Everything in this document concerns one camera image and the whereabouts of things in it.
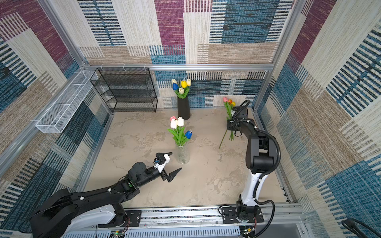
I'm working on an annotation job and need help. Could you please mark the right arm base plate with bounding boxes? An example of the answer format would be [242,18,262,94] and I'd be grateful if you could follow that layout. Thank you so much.
[218,206,264,224]

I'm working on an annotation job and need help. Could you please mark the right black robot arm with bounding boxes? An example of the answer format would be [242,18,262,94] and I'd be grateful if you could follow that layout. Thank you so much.
[227,105,281,223]

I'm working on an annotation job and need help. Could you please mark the blue tulip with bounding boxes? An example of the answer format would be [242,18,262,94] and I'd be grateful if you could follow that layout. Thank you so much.
[172,83,179,91]
[182,130,192,145]

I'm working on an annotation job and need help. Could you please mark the clear glass vase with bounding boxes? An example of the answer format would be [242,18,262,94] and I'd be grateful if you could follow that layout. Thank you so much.
[177,144,190,164]

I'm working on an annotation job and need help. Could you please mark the orange red tulip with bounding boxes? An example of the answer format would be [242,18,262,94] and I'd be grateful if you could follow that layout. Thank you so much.
[228,99,236,141]

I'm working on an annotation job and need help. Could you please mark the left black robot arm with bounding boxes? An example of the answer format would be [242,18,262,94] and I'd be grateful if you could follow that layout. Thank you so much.
[29,152,181,238]

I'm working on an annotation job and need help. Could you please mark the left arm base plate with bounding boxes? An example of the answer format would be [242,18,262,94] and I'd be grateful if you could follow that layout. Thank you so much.
[98,210,142,228]

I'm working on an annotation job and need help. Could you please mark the light pink tulip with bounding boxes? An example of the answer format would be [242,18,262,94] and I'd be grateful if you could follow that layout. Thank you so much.
[167,116,180,146]

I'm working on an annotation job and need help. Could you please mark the black wire shelf rack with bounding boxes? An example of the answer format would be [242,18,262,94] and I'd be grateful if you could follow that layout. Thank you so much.
[90,67,158,113]

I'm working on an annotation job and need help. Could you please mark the dark grey cylindrical vase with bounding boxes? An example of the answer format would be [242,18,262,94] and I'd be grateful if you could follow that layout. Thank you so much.
[177,97,191,121]

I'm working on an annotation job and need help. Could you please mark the white wire mesh basket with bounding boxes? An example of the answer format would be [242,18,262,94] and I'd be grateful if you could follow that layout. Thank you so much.
[35,70,94,133]

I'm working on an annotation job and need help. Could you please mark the aluminium mounting rail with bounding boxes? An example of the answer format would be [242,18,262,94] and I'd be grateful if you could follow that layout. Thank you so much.
[64,204,314,238]

